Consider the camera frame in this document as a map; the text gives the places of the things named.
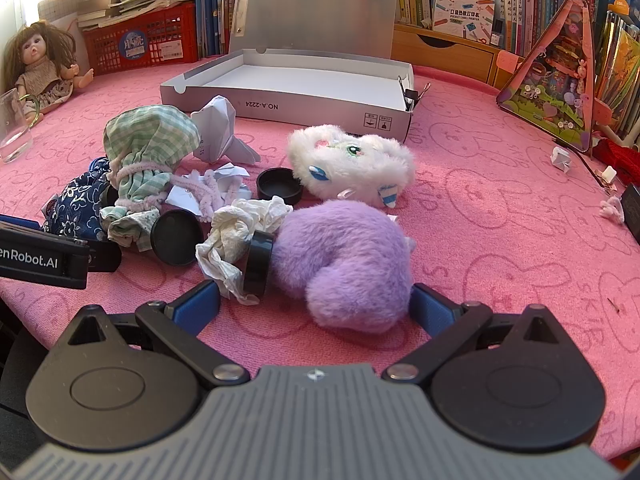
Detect small white origami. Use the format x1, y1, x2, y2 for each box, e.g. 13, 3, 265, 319
550, 146, 573, 173

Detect pink rabbit-print blanket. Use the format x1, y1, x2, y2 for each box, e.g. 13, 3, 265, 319
0, 57, 640, 461

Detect red knitted item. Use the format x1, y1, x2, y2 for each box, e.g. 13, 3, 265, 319
594, 139, 640, 186

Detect green checked cloth pouch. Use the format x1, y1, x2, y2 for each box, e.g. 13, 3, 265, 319
100, 105, 202, 252

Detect clear glass cup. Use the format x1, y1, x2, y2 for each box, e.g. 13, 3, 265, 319
0, 87, 35, 163

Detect white tissue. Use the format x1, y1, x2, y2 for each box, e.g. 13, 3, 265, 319
195, 196, 294, 306

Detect blue floral cloth pouch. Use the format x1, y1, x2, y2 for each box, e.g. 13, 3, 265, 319
42, 157, 121, 241

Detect white paper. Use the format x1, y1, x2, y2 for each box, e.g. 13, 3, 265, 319
190, 95, 262, 165

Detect black round lid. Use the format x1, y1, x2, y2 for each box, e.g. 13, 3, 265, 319
150, 210, 205, 267
256, 167, 304, 205
242, 230, 275, 297

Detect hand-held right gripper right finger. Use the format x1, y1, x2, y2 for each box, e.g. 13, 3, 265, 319
382, 282, 568, 387

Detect white plush toy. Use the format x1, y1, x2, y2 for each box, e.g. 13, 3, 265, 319
287, 124, 416, 208

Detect row of colourful upright books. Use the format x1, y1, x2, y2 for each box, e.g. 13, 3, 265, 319
395, 0, 601, 58

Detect brown-haired doll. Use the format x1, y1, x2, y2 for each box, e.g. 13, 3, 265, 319
4, 20, 95, 116

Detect black binder clip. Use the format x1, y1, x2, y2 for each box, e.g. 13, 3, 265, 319
399, 77, 433, 112

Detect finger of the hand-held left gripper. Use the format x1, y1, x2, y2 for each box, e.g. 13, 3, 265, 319
0, 214, 42, 234
88, 242, 123, 272

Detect black cable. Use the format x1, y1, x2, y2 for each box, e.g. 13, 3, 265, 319
575, 150, 617, 192

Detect white pencil-print carton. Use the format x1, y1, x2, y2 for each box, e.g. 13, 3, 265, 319
431, 0, 496, 38

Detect wooden desk drawer unit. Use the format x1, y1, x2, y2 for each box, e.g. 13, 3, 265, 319
390, 22, 526, 86

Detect purple plush toy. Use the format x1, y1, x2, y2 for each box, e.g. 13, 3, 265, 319
267, 199, 417, 335

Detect pink triangular dollhouse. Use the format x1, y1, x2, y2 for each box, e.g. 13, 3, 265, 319
496, 0, 608, 153

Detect red plastic basket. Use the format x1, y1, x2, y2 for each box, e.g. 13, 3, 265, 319
80, 2, 198, 77

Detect grey cardboard box with lid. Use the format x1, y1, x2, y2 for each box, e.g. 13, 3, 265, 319
160, 0, 415, 142

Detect yellow picture books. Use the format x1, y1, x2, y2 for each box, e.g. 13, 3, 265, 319
602, 10, 640, 146

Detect pink pipe cleaner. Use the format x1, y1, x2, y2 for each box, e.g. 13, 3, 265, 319
107, 160, 242, 222

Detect white paper scraps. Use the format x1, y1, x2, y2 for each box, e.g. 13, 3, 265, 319
165, 162, 252, 211

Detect row of thin blue books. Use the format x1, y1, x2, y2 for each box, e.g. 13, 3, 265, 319
192, 0, 242, 58

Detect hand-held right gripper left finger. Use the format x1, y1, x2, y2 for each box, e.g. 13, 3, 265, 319
67, 280, 251, 387

